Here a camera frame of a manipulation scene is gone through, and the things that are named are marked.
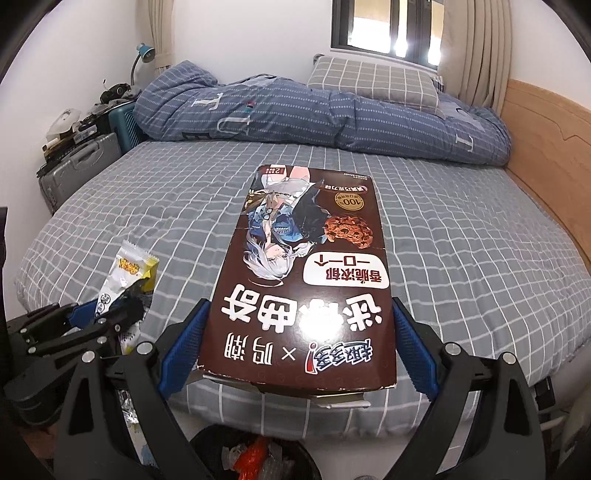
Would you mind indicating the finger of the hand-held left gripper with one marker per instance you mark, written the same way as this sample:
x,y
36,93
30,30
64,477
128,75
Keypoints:
x,y
81,314
127,313

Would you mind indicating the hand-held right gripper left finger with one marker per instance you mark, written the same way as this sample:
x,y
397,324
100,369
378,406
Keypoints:
x,y
184,350

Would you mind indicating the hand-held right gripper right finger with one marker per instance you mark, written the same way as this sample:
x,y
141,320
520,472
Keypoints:
x,y
415,350

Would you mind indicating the yellow white cracker wrapper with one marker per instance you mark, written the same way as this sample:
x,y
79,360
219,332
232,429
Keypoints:
x,y
129,267

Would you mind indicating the black trash bin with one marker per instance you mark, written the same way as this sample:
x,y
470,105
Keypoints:
x,y
203,443

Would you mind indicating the red plastic bag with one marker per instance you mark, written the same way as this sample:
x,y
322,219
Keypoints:
x,y
254,457

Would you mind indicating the brown cookie box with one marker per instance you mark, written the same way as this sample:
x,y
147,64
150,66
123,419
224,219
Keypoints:
x,y
295,277

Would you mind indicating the bed with grey checked sheet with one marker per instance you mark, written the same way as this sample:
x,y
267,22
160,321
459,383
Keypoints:
x,y
438,277

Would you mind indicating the grey suitcase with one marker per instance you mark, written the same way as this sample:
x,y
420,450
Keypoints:
x,y
78,170

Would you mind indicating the teal suitcase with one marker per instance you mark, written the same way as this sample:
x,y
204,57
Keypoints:
x,y
122,129

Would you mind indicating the white round object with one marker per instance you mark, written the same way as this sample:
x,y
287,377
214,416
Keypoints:
x,y
64,122

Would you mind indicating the black clutter pile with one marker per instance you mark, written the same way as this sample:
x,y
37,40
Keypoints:
x,y
115,92

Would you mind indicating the blue striped quilt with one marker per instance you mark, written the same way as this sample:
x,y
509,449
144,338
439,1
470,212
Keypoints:
x,y
277,115

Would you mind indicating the wooden headboard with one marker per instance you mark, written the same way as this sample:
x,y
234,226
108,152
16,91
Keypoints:
x,y
545,138

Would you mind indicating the blue desk lamp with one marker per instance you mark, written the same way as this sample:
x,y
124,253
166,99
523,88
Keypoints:
x,y
147,53

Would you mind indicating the grey checked pillow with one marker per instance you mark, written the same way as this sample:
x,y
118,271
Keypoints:
x,y
374,83

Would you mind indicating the narrow beige curtain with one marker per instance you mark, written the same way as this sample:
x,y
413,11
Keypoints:
x,y
162,27

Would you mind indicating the wide beige curtain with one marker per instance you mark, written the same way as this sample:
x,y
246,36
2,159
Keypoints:
x,y
475,46

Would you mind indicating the dark framed window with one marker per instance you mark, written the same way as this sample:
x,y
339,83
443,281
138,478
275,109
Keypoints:
x,y
341,27

